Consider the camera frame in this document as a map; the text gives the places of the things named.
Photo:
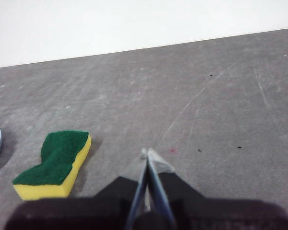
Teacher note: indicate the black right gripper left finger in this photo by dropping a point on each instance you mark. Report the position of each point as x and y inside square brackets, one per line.
[86, 213]

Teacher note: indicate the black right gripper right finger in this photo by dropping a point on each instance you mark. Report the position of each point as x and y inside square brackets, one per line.
[206, 213]

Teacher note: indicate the yellow sponge with green pad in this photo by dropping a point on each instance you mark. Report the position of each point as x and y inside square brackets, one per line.
[57, 158]

